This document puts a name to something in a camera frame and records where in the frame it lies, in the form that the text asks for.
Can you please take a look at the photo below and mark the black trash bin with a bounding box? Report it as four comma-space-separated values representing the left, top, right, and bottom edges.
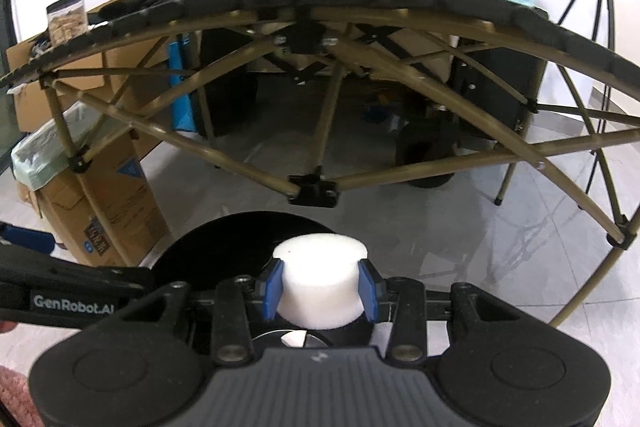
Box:
150, 213, 376, 349

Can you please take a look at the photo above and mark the person's left forearm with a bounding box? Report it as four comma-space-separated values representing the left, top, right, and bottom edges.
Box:
0, 364, 32, 427

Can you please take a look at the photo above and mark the black case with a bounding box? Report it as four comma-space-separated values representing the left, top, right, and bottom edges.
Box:
197, 27, 261, 138

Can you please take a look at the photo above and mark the clear snack jar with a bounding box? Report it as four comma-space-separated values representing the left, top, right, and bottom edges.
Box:
46, 0, 90, 44

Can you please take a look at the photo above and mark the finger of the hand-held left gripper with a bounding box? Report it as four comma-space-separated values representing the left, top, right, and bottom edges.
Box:
0, 243, 157, 294
0, 222, 54, 254

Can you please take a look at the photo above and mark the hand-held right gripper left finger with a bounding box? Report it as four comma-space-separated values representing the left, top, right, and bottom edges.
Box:
119, 257, 286, 365

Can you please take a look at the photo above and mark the white round sponge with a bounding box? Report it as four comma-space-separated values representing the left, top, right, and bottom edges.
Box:
272, 233, 368, 328

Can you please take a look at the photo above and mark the pale green bag liner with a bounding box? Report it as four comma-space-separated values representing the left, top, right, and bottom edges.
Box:
11, 102, 121, 190

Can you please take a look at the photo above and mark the black suitcase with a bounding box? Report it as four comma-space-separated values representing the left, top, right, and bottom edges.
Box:
450, 44, 549, 145

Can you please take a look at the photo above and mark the glass sliding door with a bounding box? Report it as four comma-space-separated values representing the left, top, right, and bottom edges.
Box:
0, 0, 23, 172

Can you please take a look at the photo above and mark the tan folding table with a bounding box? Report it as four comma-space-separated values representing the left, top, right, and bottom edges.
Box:
0, 0, 640, 328

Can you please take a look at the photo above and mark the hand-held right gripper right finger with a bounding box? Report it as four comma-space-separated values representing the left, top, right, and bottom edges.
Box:
357, 258, 523, 365

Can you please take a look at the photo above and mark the cardboard box with clothes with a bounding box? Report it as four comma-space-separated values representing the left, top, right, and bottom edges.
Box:
6, 34, 63, 140

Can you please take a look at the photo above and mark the cardboard box with blue print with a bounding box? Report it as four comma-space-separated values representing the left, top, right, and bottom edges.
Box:
17, 137, 171, 268

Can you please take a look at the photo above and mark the plain cardboard box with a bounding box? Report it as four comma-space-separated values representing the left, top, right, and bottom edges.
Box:
55, 0, 201, 158

